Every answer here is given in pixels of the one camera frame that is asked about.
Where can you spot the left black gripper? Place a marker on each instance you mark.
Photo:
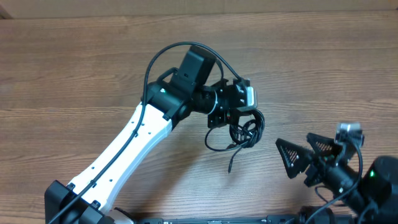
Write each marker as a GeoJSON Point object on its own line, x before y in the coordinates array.
{"type": "Point", "coordinates": [223, 117]}

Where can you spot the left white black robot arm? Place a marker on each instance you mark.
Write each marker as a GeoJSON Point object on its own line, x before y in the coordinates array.
{"type": "Point", "coordinates": [179, 91]}

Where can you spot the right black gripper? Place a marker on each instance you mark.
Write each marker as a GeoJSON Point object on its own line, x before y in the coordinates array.
{"type": "Point", "coordinates": [319, 165]}

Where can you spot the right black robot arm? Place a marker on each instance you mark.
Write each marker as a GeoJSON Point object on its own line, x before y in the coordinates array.
{"type": "Point", "coordinates": [337, 165]}

